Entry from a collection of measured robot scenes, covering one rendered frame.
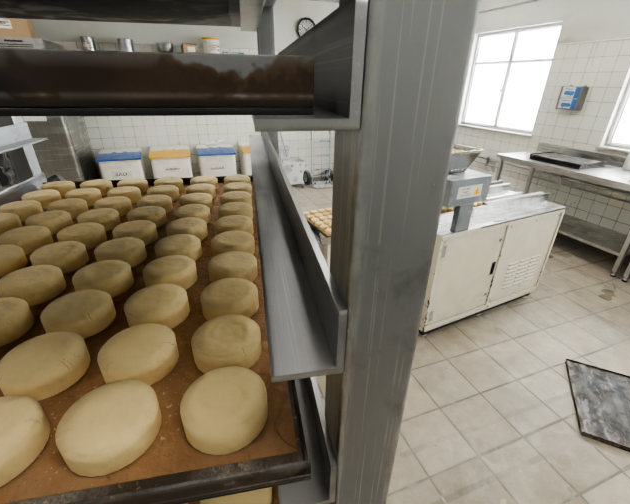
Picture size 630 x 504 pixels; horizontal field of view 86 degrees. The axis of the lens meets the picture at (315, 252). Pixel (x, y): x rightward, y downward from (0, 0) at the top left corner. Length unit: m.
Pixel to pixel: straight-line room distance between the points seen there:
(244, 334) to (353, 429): 0.12
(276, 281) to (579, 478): 2.20
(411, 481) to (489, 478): 0.38
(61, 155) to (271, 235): 5.03
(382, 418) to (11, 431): 0.19
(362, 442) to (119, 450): 0.12
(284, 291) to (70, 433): 0.13
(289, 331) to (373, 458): 0.08
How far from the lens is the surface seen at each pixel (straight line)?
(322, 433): 0.20
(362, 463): 0.19
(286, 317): 0.16
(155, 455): 0.24
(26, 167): 0.82
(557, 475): 2.27
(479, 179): 2.28
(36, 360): 0.30
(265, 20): 0.71
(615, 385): 2.92
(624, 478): 2.44
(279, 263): 0.21
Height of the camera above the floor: 1.68
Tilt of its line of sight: 27 degrees down
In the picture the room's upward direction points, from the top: 1 degrees clockwise
